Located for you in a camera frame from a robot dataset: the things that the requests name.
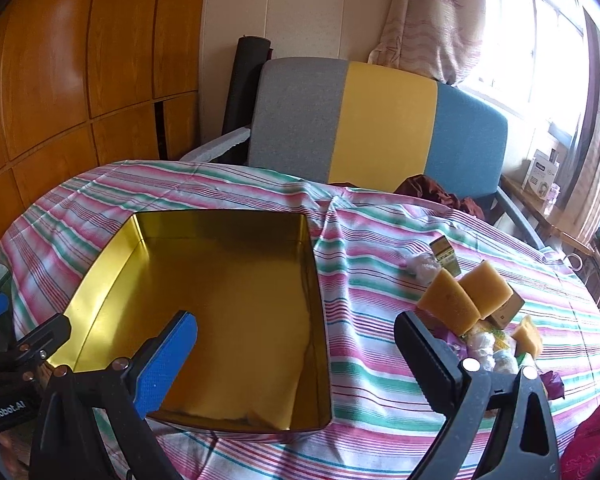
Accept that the red cloth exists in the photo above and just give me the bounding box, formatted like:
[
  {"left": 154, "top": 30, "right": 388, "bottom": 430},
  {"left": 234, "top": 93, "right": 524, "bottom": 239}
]
[{"left": 560, "top": 395, "right": 600, "bottom": 480}]

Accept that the white printed carton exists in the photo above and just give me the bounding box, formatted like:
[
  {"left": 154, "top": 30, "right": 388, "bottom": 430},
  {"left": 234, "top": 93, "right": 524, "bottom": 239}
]
[{"left": 522, "top": 149, "right": 561, "bottom": 196}]

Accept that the grey yellow blue chair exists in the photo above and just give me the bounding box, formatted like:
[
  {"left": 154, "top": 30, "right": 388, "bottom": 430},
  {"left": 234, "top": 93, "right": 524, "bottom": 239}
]
[{"left": 247, "top": 56, "right": 548, "bottom": 251}]

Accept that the window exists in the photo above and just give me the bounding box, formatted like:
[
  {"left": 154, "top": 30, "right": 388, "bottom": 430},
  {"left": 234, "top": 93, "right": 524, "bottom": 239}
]
[{"left": 460, "top": 0, "right": 596, "bottom": 161}]

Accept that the gold metal tin box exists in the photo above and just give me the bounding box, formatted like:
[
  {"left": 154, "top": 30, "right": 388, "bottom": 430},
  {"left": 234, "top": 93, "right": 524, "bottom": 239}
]
[{"left": 47, "top": 211, "right": 333, "bottom": 433}]

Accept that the small green gold box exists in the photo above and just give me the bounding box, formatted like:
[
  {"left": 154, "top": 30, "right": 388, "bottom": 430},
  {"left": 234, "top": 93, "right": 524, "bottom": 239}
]
[{"left": 429, "top": 236, "right": 463, "bottom": 278}]

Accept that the wooden wardrobe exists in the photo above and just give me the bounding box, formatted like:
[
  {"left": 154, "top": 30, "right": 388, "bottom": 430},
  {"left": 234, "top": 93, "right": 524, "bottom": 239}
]
[{"left": 0, "top": 0, "right": 211, "bottom": 261}]

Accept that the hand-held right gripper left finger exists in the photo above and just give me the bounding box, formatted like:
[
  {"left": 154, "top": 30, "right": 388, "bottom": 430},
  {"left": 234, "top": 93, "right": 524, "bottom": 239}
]
[{"left": 28, "top": 310, "right": 199, "bottom": 480}]

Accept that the black rolled mat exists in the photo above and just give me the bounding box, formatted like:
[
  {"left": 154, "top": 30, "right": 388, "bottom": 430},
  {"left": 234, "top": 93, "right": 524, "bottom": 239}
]
[{"left": 222, "top": 35, "right": 272, "bottom": 133}]

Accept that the maroon cloth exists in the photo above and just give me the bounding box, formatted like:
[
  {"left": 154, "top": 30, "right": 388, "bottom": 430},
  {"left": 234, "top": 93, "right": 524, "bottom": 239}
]
[{"left": 394, "top": 174, "right": 488, "bottom": 221}]

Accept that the purple snack packet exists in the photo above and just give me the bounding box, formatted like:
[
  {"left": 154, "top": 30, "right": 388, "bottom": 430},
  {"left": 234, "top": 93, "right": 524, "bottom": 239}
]
[
  {"left": 540, "top": 370, "right": 566, "bottom": 403},
  {"left": 441, "top": 332, "right": 465, "bottom": 357}
]

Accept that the striped pink green tablecloth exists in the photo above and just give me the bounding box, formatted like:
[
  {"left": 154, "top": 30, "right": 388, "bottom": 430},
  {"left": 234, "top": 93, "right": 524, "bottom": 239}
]
[{"left": 0, "top": 160, "right": 600, "bottom": 480}]

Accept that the pale patterned curtain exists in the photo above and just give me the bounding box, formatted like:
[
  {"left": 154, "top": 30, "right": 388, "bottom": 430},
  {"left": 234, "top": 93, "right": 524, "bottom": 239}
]
[{"left": 367, "top": 0, "right": 486, "bottom": 86}]

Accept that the clear plastic wrap ball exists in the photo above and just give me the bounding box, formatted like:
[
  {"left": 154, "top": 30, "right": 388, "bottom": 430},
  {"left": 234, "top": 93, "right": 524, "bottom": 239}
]
[
  {"left": 465, "top": 330, "right": 496, "bottom": 361},
  {"left": 404, "top": 252, "right": 441, "bottom": 281},
  {"left": 490, "top": 350, "right": 521, "bottom": 376}
]

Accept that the small yellow sponge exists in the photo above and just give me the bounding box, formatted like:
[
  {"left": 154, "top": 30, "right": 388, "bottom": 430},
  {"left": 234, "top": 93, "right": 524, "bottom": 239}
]
[{"left": 510, "top": 315, "right": 543, "bottom": 358}]

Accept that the small cardboard box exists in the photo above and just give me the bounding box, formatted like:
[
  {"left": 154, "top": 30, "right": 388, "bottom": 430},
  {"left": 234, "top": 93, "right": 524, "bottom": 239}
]
[{"left": 482, "top": 287, "right": 526, "bottom": 331}]

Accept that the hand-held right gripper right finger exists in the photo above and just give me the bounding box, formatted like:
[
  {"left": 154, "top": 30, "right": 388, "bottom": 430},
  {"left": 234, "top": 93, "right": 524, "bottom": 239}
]
[{"left": 394, "top": 310, "right": 563, "bottom": 480}]

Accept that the green edged snack packet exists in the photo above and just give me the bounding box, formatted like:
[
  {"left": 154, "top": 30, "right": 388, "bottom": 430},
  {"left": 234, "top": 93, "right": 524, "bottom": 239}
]
[{"left": 490, "top": 330, "right": 517, "bottom": 354}]

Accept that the wooden side table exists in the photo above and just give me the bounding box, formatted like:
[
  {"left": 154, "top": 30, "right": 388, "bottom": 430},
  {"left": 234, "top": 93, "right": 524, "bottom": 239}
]
[{"left": 500, "top": 172, "right": 593, "bottom": 261}]

